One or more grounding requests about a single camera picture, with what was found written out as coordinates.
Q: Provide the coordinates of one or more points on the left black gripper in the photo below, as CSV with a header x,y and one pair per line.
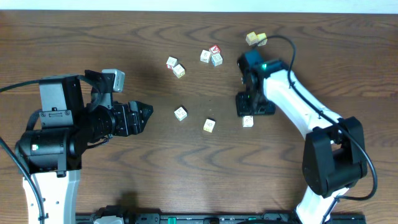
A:
x,y
120,120

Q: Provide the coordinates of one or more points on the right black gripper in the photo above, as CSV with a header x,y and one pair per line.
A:
x,y
243,108

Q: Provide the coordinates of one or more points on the yellow sided white block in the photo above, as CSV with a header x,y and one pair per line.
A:
x,y
209,125

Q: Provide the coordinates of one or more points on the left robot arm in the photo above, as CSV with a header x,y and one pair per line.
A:
x,y
78,113

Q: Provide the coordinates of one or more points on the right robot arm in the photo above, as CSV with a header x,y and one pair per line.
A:
x,y
333,159

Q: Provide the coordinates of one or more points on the blue edged white block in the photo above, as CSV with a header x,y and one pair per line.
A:
x,y
216,59

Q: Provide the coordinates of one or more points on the white block yellow side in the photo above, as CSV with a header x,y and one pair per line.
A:
x,y
179,71

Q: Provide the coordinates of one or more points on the white block red side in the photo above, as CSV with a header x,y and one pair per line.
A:
x,y
171,63

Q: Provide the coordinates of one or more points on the red letter A block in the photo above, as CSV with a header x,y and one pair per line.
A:
x,y
214,49

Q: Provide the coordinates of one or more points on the cream block left of cluster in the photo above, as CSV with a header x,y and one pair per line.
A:
x,y
205,56

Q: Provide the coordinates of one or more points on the yellow block left of pair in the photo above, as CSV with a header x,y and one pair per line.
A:
x,y
251,38

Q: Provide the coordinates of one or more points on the yellow block of pair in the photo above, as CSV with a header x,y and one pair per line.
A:
x,y
251,38
262,39

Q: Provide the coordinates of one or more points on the yellow block right of pair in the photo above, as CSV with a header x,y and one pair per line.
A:
x,y
262,39

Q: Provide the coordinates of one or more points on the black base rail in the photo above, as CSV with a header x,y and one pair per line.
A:
x,y
118,214

